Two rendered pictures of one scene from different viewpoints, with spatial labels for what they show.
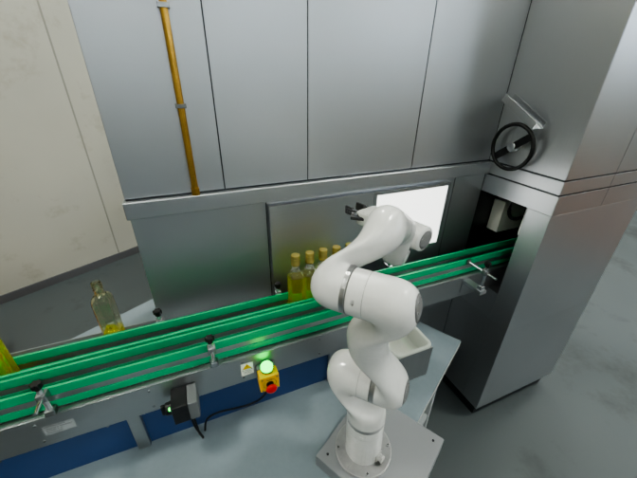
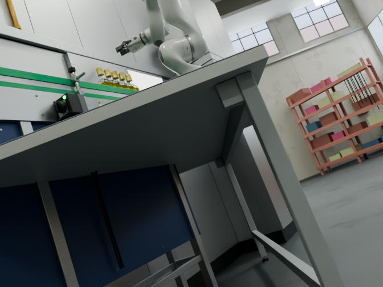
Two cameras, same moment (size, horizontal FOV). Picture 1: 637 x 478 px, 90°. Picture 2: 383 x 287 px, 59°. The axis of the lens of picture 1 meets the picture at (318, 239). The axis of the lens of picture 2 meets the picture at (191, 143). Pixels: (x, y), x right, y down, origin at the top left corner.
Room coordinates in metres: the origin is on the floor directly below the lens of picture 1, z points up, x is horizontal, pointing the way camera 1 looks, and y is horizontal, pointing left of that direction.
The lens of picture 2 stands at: (-0.48, 0.88, 0.46)
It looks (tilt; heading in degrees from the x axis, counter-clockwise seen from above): 10 degrees up; 322
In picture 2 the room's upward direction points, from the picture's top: 21 degrees counter-clockwise
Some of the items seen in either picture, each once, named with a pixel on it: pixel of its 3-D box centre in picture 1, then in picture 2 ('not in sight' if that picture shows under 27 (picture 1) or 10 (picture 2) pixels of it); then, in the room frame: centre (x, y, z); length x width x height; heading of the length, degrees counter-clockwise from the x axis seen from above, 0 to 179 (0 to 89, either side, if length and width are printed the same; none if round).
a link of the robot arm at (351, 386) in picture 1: (357, 387); (182, 62); (0.63, -0.12, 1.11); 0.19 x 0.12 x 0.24; 65
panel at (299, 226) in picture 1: (365, 227); (129, 90); (1.31, -0.22, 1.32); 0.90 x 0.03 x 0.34; 113
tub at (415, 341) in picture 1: (397, 339); not in sight; (0.97, -0.34, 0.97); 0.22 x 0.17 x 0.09; 23
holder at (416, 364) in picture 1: (391, 342); not in sight; (1.00, -0.32, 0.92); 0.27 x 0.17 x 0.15; 23
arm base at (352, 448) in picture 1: (364, 432); not in sight; (0.63, -0.16, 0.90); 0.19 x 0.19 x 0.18
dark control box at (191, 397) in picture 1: (185, 403); (71, 108); (0.67, 0.43, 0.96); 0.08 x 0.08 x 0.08; 23
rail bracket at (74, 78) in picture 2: (212, 357); (79, 80); (0.74, 0.34, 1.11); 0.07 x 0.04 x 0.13; 23
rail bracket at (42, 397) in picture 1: (41, 406); not in sight; (0.56, 0.76, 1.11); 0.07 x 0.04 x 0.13; 23
